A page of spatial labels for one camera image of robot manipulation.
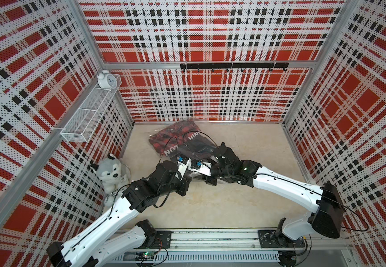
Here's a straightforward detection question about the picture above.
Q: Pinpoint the red black plaid shirt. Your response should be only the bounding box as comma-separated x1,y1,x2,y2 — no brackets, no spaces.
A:
148,120,200,157

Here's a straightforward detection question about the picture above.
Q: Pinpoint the clear plastic vacuum bag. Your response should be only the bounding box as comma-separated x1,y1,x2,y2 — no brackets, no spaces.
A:
148,120,237,185

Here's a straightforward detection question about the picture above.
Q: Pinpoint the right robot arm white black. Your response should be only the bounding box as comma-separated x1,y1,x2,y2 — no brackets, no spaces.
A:
209,143,345,243

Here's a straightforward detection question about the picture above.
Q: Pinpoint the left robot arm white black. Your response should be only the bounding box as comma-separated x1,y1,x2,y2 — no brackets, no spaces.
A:
47,158,192,267

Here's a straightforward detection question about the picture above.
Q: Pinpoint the grey white husky plush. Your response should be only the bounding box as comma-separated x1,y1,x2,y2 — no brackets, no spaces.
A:
88,154,131,206

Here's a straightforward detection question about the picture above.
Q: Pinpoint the green circuit board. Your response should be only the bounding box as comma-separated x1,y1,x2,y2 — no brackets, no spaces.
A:
123,251,155,261

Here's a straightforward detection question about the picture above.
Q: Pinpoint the white alarm clock on shelf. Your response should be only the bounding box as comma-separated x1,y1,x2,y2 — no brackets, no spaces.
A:
97,70,117,90

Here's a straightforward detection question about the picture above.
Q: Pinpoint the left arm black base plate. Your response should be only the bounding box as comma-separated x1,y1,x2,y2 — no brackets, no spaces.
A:
144,230,172,249

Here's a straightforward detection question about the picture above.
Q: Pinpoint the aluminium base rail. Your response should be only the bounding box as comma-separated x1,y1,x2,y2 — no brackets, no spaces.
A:
99,228,359,267

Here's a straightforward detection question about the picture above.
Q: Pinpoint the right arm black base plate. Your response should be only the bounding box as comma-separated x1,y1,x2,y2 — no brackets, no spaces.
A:
258,230,306,248

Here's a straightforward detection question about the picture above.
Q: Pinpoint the white wire mesh shelf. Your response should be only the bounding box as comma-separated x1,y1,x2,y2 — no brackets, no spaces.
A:
61,74,121,143

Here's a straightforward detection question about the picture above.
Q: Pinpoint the black wall hook rail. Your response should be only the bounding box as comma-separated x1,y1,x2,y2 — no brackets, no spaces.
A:
180,62,289,70

